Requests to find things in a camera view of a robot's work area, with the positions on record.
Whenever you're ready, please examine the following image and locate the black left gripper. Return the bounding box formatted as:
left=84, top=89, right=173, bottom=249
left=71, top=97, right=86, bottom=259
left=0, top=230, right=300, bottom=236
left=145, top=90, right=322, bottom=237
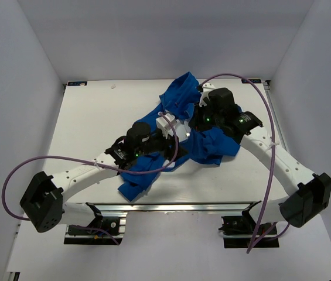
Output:
left=135, top=128, right=188, bottom=163

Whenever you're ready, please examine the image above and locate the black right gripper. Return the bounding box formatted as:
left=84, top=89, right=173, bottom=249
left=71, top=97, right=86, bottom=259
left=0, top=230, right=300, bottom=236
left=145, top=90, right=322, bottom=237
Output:
left=189, top=100, right=224, bottom=133

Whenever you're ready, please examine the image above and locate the blue zip jacket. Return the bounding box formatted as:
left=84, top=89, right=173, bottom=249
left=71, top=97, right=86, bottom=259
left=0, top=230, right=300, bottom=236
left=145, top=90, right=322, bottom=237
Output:
left=118, top=72, right=240, bottom=201

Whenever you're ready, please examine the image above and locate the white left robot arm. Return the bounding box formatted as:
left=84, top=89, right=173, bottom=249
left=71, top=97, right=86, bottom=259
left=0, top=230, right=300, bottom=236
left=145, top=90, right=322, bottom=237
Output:
left=20, top=122, right=187, bottom=234

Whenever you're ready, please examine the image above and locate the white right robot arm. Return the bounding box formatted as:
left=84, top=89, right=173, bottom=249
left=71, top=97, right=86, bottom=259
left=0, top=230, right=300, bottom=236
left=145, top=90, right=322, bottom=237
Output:
left=189, top=87, right=331, bottom=234

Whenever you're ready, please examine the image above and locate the right corner label sticker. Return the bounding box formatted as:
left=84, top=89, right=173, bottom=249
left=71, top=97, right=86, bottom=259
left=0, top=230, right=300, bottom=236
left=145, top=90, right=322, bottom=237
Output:
left=241, top=78, right=262, bottom=84

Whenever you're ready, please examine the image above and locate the corner label sticker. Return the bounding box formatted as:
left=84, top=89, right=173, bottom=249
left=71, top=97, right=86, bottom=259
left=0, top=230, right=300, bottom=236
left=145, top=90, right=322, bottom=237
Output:
left=67, top=81, right=87, bottom=87
left=241, top=78, right=262, bottom=84

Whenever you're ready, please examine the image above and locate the left corner label sticker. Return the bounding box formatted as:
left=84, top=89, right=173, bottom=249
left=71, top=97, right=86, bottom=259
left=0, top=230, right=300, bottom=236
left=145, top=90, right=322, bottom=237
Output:
left=67, top=81, right=87, bottom=87

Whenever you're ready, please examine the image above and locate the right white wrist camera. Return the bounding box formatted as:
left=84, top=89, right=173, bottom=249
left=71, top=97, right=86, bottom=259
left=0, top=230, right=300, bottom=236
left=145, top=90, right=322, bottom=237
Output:
left=197, top=83, right=216, bottom=107

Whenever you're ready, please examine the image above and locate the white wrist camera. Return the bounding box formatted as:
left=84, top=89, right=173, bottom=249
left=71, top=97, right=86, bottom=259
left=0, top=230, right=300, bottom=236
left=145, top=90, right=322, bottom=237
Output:
left=156, top=112, right=177, bottom=139
left=197, top=83, right=216, bottom=107

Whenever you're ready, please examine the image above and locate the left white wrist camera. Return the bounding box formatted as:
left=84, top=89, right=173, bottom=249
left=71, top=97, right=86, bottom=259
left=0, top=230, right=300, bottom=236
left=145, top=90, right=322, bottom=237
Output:
left=156, top=112, right=177, bottom=139

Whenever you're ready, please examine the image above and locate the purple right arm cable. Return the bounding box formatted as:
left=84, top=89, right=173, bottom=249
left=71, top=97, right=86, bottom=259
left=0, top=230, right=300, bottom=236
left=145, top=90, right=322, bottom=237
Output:
left=197, top=73, right=291, bottom=254

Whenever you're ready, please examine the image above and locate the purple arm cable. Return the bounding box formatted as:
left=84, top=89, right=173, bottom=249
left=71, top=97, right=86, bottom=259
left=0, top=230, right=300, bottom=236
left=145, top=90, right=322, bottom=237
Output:
left=1, top=110, right=180, bottom=245
left=197, top=73, right=291, bottom=254

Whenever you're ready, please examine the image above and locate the aluminium right side rail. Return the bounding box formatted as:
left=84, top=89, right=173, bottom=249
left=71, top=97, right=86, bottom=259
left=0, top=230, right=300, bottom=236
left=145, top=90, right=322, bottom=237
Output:
left=262, top=80, right=288, bottom=150

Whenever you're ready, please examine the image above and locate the aluminium rail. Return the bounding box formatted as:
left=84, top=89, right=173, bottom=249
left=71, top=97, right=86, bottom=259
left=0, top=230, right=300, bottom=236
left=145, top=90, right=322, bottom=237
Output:
left=262, top=80, right=288, bottom=150
left=94, top=202, right=251, bottom=212

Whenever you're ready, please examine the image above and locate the aluminium front rail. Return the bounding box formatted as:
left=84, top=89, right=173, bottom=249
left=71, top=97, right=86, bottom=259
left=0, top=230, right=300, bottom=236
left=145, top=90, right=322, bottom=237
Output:
left=94, top=202, right=251, bottom=212

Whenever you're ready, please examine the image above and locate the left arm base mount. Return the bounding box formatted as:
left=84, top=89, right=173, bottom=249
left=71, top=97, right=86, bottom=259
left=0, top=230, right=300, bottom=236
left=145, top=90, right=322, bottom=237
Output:
left=63, top=215, right=126, bottom=246

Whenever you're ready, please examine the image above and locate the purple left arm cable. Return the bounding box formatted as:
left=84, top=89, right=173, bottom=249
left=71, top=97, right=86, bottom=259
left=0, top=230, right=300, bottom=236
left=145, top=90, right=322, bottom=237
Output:
left=1, top=110, right=180, bottom=245

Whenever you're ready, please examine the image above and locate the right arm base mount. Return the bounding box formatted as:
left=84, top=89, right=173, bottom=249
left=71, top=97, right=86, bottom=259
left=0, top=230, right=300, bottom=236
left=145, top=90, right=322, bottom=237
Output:
left=219, top=216, right=279, bottom=249

